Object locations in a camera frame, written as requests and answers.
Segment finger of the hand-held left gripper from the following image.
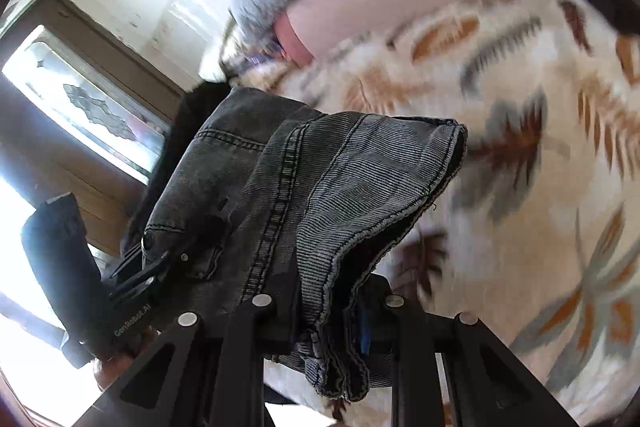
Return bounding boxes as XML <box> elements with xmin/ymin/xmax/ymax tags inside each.
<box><xmin>102</xmin><ymin>237</ymin><xmax>193</xmax><ymax>304</ymax></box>

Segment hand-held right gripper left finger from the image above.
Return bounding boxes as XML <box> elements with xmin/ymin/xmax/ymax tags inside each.
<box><xmin>72</xmin><ymin>294</ymin><xmax>301</xmax><ymax>427</ymax></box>

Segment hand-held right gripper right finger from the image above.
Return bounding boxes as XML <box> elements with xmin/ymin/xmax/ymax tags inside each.
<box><xmin>357</xmin><ymin>274</ymin><xmax>581</xmax><ymax>427</ymax></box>

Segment grey denim pants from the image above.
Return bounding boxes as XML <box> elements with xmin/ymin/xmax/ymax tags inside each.
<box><xmin>140</xmin><ymin>87</ymin><xmax>468</xmax><ymax>403</ymax></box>

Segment person's left hand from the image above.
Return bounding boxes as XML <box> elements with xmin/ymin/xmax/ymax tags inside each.
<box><xmin>92</xmin><ymin>327</ymin><xmax>161</xmax><ymax>390</ymax></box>

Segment dark cloth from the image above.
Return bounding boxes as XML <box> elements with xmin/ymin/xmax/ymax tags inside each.
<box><xmin>567</xmin><ymin>0</ymin><xmax>640</xmax><ymax>38</ymax></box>
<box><xmin>120</xmin><ymin>82</ymin><xmax>236</xmax><ymax>258</ymax></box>

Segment window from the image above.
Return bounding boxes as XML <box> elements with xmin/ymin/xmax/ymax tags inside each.
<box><xmin>2</xmin><ymin>24</ymin><xmax>173</xmax><ymax>185</ymax></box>

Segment leaf printed blanket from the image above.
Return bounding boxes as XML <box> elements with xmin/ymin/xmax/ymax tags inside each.
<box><xmin>200</xmin><ymin>0</ymin><xmax>640</xmax><ymax>427</ymax></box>

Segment pink pillow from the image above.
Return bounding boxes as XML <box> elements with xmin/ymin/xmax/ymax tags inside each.
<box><xmin>275</xmin><ymin>0</ymin><xmax>556</xmax><ymax>68</ymax></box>

